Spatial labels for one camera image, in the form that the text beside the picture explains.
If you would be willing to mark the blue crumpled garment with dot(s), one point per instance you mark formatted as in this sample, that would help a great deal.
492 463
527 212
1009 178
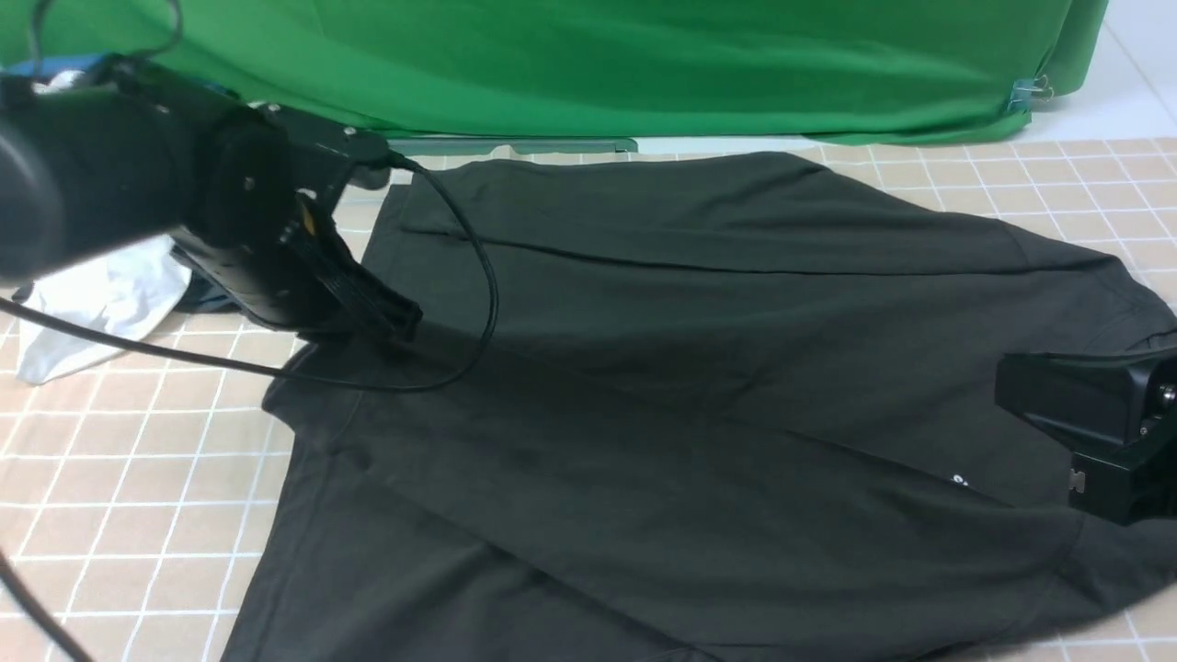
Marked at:
49 66

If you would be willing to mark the white crumpled shirt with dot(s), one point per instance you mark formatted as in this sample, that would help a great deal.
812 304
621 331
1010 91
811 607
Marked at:
127 293

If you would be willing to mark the dark gray long-sleeved shirt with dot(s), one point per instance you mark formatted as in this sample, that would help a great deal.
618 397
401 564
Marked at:
739 409

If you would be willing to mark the green backdrop cloth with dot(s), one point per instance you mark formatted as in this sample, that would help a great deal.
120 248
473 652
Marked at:
850 72

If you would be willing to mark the beige checked tablecloth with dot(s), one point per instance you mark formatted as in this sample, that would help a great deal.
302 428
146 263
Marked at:
137 496

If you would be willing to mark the green metal base bar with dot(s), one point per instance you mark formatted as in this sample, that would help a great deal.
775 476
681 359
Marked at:
454 146

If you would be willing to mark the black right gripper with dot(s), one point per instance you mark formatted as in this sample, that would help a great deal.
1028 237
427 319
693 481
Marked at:
1116 416

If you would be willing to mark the metal binder clip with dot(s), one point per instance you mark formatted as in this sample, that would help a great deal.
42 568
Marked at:
1026 94

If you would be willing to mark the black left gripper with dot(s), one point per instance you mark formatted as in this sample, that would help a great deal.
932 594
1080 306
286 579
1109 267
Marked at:
267 181

